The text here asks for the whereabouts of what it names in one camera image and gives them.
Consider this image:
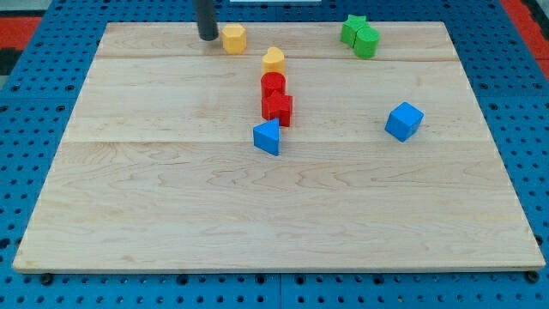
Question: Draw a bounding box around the green cylinder block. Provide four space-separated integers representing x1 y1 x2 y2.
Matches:
353 27 380 59

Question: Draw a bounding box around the blue cube block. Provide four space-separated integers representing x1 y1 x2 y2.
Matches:
384 102 425 142

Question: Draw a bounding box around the yellow heart block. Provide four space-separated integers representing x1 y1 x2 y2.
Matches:
262 46 286 75

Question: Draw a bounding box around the light wooden board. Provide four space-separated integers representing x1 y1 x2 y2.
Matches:
13 21 546 274

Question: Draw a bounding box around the blue triangle block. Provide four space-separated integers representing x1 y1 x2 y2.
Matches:
253 118 280 156

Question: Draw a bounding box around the red cylinder block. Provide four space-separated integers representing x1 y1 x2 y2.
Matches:
261 72 286 98

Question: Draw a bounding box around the green star block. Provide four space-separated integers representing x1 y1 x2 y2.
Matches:
340 15 369 47

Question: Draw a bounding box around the yellow hexagon block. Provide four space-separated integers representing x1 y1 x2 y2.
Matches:
221 23 247 54

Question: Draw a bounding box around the red star block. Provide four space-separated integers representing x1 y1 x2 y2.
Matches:
262 91 293 127

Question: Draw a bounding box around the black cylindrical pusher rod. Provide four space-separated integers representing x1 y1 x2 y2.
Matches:
193 0 219 41

